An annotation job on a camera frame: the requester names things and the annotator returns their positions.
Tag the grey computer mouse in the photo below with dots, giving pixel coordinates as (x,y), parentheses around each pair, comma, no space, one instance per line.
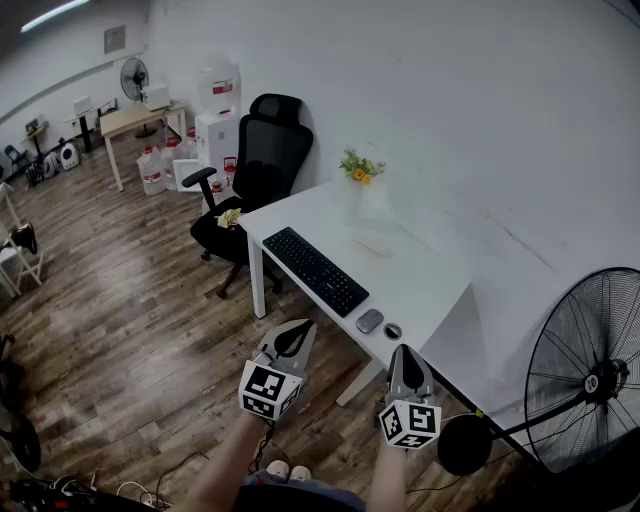
(370,320)

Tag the white water dispenser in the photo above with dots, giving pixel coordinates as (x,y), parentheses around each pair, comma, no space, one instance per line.
(216,145)

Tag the grey wall panel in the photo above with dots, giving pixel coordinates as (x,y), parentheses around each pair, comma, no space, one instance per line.
(115,39)

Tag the ceiling light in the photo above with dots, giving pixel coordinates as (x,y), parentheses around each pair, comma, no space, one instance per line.
(52,15)

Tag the person's left shoe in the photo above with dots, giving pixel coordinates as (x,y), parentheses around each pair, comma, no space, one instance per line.
(277,471)

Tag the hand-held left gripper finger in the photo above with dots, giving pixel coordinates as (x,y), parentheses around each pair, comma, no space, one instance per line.
(301,355)
(272,340)

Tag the white ribbed vase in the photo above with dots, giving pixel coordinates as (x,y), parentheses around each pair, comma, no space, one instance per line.
(366,200)

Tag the yellow flower bouquet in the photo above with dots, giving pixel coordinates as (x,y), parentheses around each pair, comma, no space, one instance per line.
(361,165)

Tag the person's shoe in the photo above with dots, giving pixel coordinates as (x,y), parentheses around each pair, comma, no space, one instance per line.
(300,474)
(277,471)

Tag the black bag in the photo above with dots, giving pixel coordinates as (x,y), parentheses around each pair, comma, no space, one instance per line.
(24,237)

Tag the white rack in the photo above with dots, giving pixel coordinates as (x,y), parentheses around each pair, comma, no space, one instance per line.
(22,270)

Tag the black office chair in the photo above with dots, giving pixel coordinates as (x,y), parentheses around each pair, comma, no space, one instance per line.
(265,165)

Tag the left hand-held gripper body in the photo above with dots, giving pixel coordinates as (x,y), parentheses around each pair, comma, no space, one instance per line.
(267,387)

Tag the black pedestal fan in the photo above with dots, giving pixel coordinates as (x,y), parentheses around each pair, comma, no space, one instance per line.
(134,79)

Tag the crumpled yellow paper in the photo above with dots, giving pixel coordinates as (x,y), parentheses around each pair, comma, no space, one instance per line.
(228,219)

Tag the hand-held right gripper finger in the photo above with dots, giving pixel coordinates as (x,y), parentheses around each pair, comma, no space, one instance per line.
(427,385)
(395,375)

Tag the black wheeled vehicle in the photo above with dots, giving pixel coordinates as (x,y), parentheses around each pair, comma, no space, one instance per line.
(22,440)

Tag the white flat board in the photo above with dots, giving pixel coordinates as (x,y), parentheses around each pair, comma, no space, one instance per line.
(186,172)

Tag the person's right shoe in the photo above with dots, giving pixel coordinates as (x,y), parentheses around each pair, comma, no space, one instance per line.
(300,474)

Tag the clear water jug red label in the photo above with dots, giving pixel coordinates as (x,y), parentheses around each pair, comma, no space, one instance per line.
(219,85)
(191,145)
(151,172)
(171,160)

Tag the person's dark clothing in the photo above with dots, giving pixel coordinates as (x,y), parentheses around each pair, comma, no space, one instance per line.
(300,500)

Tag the small black side desk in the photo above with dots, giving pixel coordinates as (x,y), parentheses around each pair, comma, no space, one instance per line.
(37,131)

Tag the black folding chair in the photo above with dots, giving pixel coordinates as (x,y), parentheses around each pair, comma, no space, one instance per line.
(15,157)

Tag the black keyboard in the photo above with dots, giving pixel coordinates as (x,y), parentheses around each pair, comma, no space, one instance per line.
(315,272)

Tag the white round device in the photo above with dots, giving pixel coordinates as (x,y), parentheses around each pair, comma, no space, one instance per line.
(51,164)
(70,156)

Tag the small white box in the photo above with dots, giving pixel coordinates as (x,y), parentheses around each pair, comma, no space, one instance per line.
(82,106)

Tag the large black floor fan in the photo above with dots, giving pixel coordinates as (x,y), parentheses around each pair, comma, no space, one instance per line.
(595,380)

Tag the person's right forearm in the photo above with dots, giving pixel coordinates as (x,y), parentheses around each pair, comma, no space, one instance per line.
(387,480)

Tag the white desk black leg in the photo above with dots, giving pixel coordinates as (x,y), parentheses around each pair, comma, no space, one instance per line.
(87,120)

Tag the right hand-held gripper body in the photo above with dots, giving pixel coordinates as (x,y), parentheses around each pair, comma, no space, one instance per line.
(411,422)

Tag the person's left forearm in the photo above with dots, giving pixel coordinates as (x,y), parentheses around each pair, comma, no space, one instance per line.
(220,465)

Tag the light wooden table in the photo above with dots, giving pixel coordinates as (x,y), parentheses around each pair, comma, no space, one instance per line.
(132,117)

